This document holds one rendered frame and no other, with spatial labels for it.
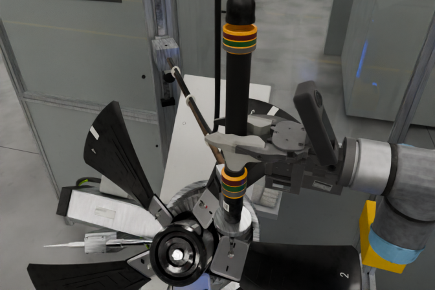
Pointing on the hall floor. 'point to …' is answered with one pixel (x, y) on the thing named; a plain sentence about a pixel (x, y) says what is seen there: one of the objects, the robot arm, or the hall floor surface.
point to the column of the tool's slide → (166, 128)
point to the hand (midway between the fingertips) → (217, 127)
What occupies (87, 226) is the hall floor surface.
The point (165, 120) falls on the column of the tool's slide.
